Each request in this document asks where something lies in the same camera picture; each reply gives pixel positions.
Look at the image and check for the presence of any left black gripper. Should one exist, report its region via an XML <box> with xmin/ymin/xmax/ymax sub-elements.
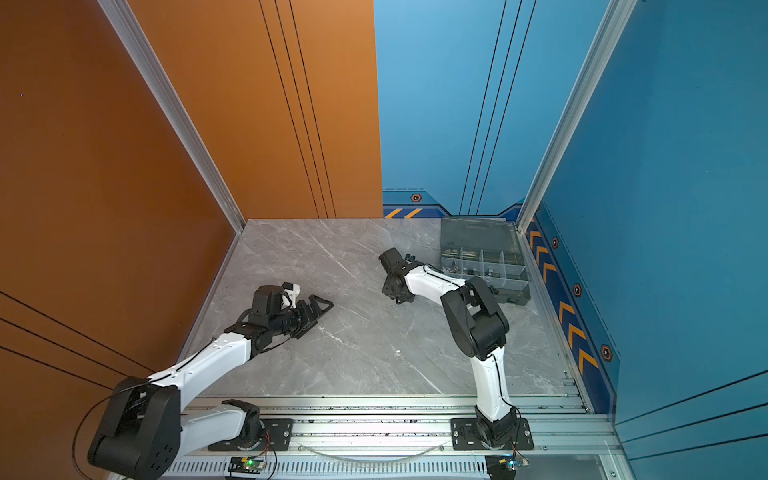
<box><xmin>270</xmin><ymin>295</ymin><xmax>334</xmax><ymax>339</ymax></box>

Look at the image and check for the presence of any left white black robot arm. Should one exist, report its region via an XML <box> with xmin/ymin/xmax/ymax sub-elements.
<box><xmin>87</xmin><ymin>282</ymin><xmax>334</xmax><ymax>479</ymax></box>

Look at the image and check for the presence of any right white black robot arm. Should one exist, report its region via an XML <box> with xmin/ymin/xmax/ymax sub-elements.
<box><xmin>379</xmin><ymin>248</ymin><xmax>523</xmax><ymax>449</ymax></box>

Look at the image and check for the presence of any grey compartment organizer box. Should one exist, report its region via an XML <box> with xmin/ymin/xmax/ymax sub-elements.
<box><xmin>440</xmin><ymin>217</ymin><xmax>531</xmax><ymax>305</ymax></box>

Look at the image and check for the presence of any left green circuit board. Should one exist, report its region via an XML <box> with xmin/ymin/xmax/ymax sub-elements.
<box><xmin>227</xmin><ymin>456</ymin><xmax>268</xmax><ymax>476</ymax></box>

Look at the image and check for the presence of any green circuit board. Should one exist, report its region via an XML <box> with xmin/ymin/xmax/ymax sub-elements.
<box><xmin>227</xmin><ymin>456</ymin><xmax>268</xmax><ymax>476</ymax></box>
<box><xmin>485</xmin><ymin>455</ymin><xmax>529</xmax><ymax>480</ymax></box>

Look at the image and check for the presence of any right green circuit board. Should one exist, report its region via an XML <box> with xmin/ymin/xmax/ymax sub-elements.
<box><xmin>485</xmin><ymin>455</ymin><xmax>529</xmax><ymax>480</ymax></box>

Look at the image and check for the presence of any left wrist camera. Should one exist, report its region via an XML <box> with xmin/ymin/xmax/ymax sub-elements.
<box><xmin>281</xmin><ymin>282</ymin><xmax>300</xmax><ymax>309</ymax></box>

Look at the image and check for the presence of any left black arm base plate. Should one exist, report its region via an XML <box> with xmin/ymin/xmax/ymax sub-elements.
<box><xmin>207</xmin><ymin>418</ymin><xmax>294</xmax><ymax>453</ymax></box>

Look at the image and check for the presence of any aluminium rail frame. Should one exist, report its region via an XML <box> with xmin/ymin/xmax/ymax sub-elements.
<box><xmin>107</xmin><ymin>393</ymin><xmax>637</xmax><ymax>480</ymax></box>

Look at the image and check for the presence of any clear curved cable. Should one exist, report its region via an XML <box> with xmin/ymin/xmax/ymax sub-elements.
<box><xmin>293</xmin><ymin>441</ymin><xmax>448</xmax><ymax>464</ymax></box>

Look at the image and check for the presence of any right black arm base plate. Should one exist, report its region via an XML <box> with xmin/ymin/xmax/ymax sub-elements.
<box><xmin>450</xmin><ymin>417</ymin><xmax>535</xmax><ymax>451</ymax></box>

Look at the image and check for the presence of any left aluminium corner post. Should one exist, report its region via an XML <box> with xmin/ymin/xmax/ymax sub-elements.
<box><xmin>98</xmin><ymin>0</ymin><xmax>246</xmax><ymax>235</ymax></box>

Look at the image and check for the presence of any aluminium corner post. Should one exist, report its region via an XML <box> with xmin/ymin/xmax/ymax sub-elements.
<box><xmin>98</xmin><ymin>0</ymin><xmax>246</xmax><ymax>235</ymax></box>
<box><xmin>515</xmin><ymin>0</ymin><xmax>637</xmax><ymax>234</ymax></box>

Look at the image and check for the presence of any right aluminium corner post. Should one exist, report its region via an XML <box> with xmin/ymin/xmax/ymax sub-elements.
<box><xmin>515</xmin><ymin>0</ymin><xmax>637</xmax><ymax>234</ymax></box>

